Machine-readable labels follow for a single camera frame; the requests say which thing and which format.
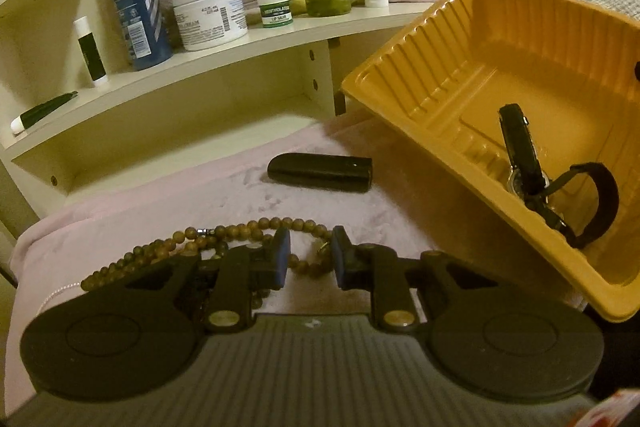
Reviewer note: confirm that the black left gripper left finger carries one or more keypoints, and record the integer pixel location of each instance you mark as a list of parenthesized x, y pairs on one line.
[(241, 273)]

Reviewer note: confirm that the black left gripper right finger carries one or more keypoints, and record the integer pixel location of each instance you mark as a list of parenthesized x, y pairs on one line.
[(376, 269)]

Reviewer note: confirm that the black strap wristwatch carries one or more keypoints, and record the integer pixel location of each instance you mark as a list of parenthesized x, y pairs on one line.
[(527, 180)]

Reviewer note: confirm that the orange plastic tray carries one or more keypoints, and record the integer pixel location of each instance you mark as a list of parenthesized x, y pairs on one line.
[(571, 67)]

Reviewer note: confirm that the black rectangular case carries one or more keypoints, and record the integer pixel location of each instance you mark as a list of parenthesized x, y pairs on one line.
[(330, 172)]

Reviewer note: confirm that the cream wooden shelf unit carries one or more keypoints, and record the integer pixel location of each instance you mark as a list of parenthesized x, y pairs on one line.
[(196, 107)]

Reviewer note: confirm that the white black lip balm stick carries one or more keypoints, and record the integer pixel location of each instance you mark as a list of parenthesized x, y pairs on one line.
[(90, 52)]

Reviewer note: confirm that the white cream jar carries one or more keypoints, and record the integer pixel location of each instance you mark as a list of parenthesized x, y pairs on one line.
[(204, 24)]

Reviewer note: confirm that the dark green tube white cap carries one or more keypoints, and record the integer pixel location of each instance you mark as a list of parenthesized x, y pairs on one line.
[(27, 119)]

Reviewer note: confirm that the small green label jar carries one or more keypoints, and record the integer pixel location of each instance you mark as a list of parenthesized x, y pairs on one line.
[(275, 13)]

